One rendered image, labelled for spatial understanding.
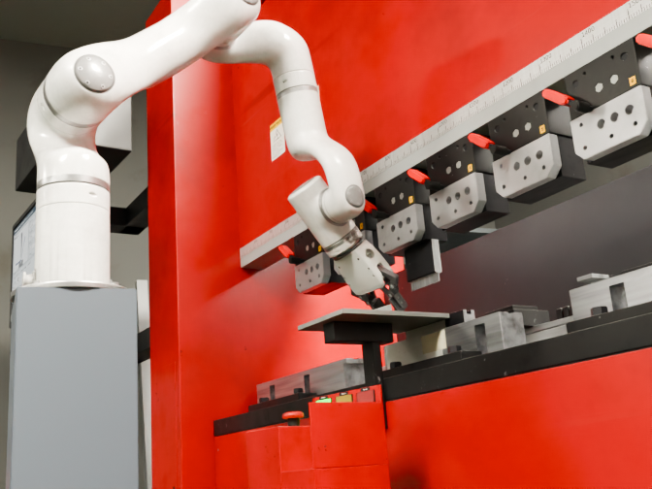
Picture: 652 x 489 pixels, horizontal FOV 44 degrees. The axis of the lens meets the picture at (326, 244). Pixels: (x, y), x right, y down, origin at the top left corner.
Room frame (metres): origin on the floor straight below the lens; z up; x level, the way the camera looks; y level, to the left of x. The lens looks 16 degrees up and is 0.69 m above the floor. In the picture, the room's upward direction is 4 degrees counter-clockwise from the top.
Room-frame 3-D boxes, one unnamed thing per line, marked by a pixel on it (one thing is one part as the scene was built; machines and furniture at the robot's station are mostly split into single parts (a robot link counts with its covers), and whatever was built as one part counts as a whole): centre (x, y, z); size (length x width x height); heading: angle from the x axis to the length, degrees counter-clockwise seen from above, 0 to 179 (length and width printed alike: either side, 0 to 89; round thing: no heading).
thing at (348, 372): (2.23, 0.08, 0.92); 0.50 x 0.06 x 0.10; 32
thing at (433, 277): (1.76, -0.21, 1.13); 0.10 x 0.02 x 0.10; 32
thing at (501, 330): (1.71, -0.24, 0.92); 0.39 x 0.06 x 0.10; 32
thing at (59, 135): (1.33, 0.44, 1.30); 0.19 x 0.12 x 0.24; 35
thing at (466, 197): (1.61, -0.30, 1.26); 0.15 x 0.09 x 0.17; 32
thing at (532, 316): (1.84, -0.36, 1.01); 0.26 x 0.12 x 0.05; 122
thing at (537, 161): (1.44, -0.41, 1.26); 0.15 x 0.09 x 0.17; 32
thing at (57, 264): (1.30, 0.42, 1.09); 0.19 x 0.19 x 0.18
